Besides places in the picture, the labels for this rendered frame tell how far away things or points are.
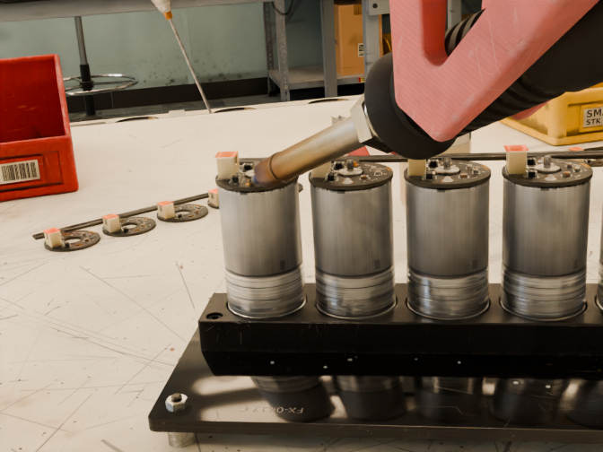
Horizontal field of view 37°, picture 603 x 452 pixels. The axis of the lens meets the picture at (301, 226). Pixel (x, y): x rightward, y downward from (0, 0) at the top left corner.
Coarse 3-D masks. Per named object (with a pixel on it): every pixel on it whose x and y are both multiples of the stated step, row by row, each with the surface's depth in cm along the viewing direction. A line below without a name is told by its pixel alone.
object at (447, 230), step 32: (416, 192) 25; (448, 192) 25; (480, 192) 25; (416, 224) 26; (448, 224) 25; (480, 224) 25; (416, 256) 26; (448, 256) 25; (480, 256) 26; (416, 288) 26; (448, 288) 26; (480, 288) 26
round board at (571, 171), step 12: (504, 168) 26; (564, 168) 25; (576, 168) 25; (588, 168) 25; (516, 180) 25; (528, 180) 24; (540, 180) 24; (552, 180) 24; (564, 180) 24; (576, 180) 24
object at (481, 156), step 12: (348, 156) 28; (360, 156) 28; (372, 156) 28; (384, 156) 28; (396, 156) 28; (444, 156) 27; (456, 156) 27; (468, 156) 27; (480, 156) 27; (492, 156) 27; (504, 156) 27; (528, 156) 27; (540, 156) 27; (552, 156) 27; (564, 156) 27; (576, 156) 27; (588, 156) 27; (600, 156) 26
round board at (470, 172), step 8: (432, 160) 26; (432, 168) 26; (464, 168) 26; (472, 168) 26; (480, 168) 26; (488, 168) 26; (408, 176) 26; (416, 176) 26; (424, 176) 25; (432, 176) 25; (440, 176) 25; (456, 176) 25; (464, 176) 25; (472, 176) 25; (480, 176) 25; (488, 176) 25; (416, 184) 25; (424, 184) 25; (432, 184) 25; (440, 184) 25; (448, 184) 25; (456, 184) 25; (464, 184) 25; (472, 184) 25
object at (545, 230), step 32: (512, 192) 25; (544, 192) 24; (576, 192) 24; (512, 224) 25; (544, 224) 25; (576, 224) 25; (512, 256) 26; (544, 256) 25; (576, 256) 25; (512, 288) 26; (544, 288) 25; (576, 288) 25; (544, 320) 26
